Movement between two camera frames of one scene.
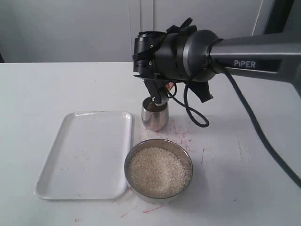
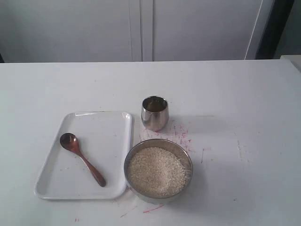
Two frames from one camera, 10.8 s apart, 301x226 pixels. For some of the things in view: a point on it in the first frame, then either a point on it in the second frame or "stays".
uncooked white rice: (155, 172) stays
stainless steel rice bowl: (158, 171) stays
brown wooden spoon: (169, 85) → (70, 141)
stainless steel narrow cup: (155, 117) stays
